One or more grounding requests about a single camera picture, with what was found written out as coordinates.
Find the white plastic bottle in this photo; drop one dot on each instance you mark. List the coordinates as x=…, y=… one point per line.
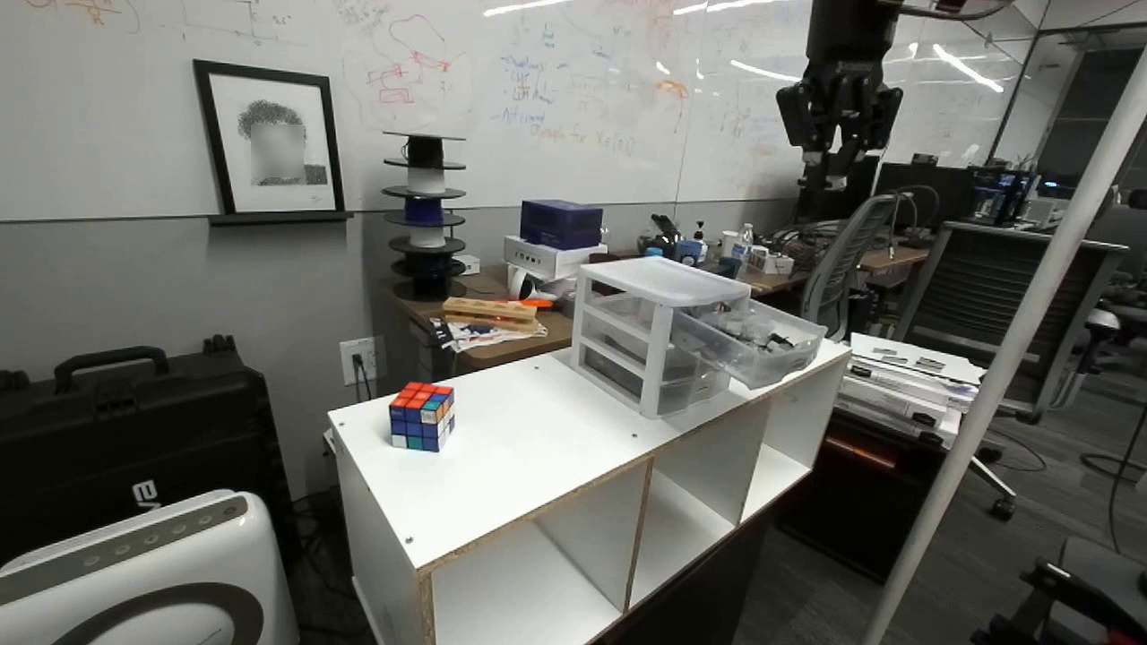
x=735, y=250

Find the black slatted cabinet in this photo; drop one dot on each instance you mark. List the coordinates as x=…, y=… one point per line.
x=992, y=298

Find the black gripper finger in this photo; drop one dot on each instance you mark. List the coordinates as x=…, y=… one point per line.
x=813, y=120
x=870, y=120

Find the black hard carrying case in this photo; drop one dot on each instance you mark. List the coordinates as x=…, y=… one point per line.
x=144, y=442

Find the white wall outlet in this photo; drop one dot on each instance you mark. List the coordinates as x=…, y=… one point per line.
x=359, y=360

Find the white air purifier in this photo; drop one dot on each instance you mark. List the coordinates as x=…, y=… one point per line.
x=119, y=538

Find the stacked filament spool tower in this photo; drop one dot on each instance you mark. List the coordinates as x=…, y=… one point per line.
x=426, y=201

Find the black storage box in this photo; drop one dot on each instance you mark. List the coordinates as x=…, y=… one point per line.
x=862, y=503

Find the white cubby shelf unit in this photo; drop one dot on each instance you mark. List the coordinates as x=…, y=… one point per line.
x=525, y=479

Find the white cardboard box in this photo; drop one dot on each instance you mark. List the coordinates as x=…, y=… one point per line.
x=550, y=255

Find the white plastic drawer unit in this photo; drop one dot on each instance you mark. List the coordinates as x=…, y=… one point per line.
x=652, y=280

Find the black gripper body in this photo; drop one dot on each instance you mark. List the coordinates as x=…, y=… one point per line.
x=850, y=41

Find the black framed picture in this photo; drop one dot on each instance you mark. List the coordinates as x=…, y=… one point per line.
x=275, y=144

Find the wooden brush block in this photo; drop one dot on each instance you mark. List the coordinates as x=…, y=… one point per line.
x=489, y=308

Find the wooden desk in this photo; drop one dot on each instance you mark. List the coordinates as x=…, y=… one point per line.
x=502, y=344

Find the white pole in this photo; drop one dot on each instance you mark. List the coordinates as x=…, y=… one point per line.
x=1011, y=360

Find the printed paper sheet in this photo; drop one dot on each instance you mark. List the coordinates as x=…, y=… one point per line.
x=495, y=333

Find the small orange tool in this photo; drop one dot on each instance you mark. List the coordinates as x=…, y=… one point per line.
x=538, y=304

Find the grey office chair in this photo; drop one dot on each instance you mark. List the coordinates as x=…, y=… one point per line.
x=826, y=274

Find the purple box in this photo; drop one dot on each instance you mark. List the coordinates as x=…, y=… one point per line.
x=561, y=225

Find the Rubik's cube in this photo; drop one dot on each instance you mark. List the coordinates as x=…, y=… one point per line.
x=422, y=418

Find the clear plastic drawer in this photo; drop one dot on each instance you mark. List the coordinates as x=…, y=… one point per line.
x=765, y=351

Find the black stand with red trim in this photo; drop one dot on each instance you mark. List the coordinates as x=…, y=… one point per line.
x=1053, y=595

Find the small blue container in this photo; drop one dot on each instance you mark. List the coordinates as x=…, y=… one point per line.
x=688, y=250

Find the large wall whiteboard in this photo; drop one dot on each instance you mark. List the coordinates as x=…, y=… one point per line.
x=575, y=109

